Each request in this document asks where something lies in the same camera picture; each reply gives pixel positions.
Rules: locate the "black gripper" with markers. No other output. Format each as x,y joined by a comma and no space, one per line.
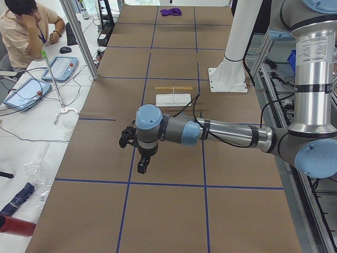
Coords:
146,152

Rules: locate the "purple towel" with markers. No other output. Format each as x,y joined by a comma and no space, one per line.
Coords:
171,12

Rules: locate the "white towel rack base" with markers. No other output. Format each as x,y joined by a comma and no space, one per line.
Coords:
172,100

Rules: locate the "wooden rack bar upper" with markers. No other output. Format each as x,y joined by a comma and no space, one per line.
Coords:
166,88

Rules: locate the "reacher grabber stick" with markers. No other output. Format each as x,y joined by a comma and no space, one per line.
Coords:
64,109

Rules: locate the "clear plastic wrap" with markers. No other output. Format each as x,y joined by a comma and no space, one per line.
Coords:
39,175

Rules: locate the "folded dark umbrella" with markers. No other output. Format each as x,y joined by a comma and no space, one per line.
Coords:
19,199

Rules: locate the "teach pendant far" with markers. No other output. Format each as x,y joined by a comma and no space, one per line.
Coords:
62,67

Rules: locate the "teach pendant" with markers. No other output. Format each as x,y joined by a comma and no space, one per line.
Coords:
62,67
27,95

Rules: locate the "small black box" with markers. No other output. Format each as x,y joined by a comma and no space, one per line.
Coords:
102,40

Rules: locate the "teach pendant near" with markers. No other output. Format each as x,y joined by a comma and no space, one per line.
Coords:
27,95

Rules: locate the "black computer mouse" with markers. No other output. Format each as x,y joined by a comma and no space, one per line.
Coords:
65,49

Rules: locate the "red bottle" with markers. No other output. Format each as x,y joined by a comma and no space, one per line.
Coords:
15,226

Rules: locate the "black keyboard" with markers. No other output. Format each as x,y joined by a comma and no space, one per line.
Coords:
70,36

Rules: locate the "seated person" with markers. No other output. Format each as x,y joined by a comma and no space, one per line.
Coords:
25,27

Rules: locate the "blue storage bin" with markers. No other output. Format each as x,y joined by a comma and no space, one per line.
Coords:
292,60

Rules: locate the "white column pedestal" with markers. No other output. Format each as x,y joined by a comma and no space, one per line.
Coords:
229,76

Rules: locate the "aluminium frame post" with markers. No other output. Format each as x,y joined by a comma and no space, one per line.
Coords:
72,19

